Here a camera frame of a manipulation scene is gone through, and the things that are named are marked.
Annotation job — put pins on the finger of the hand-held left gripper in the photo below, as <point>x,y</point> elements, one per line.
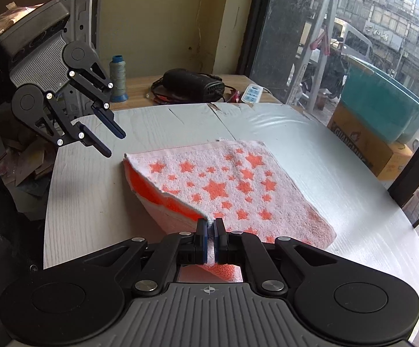
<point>97,144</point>
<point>112,124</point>

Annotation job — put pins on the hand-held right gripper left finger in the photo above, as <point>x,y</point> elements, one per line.
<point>204,240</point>

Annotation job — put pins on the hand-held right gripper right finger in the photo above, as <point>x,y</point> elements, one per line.
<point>216,240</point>

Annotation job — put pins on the orange and white patterned towel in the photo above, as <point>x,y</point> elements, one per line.
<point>231,188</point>

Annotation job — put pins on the silver foam table mat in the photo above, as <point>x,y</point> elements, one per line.
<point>86,188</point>

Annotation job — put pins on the orange plastic bag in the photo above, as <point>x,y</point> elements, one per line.
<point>18,11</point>

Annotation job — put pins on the thread spool with blue core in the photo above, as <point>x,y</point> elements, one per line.
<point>118,79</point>

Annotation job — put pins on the pile of cardboard scraps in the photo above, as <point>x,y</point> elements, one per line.
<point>29,162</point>

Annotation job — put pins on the black power adapter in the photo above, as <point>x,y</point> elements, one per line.
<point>191,83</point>

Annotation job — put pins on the white power strip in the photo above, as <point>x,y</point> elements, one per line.
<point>251,94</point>

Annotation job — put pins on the yellow cardboard box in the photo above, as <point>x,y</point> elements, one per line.
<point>361,137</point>

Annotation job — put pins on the green container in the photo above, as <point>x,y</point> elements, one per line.
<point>375,94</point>

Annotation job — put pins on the aluminium ladder with red caps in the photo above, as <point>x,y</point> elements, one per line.
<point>325,18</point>

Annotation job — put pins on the white van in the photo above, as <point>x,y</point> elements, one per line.
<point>357,41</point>

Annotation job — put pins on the black window frame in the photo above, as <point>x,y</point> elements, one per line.
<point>256,43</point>

